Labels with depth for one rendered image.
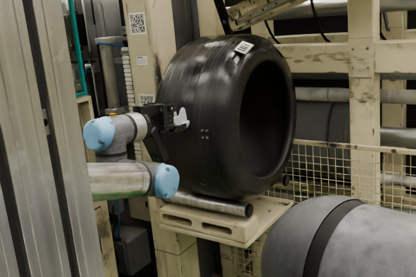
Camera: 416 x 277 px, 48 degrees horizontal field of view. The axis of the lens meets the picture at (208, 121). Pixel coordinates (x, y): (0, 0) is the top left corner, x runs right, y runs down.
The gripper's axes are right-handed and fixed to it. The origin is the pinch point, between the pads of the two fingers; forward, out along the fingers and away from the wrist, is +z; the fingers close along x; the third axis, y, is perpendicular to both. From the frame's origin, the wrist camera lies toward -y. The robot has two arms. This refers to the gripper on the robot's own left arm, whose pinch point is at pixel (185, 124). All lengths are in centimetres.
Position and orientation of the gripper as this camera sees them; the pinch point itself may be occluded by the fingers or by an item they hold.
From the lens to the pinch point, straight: 135.3
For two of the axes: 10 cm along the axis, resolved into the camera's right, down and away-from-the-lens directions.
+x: -8.3, -0.6, 5.6
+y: -0.2, -9.9, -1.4
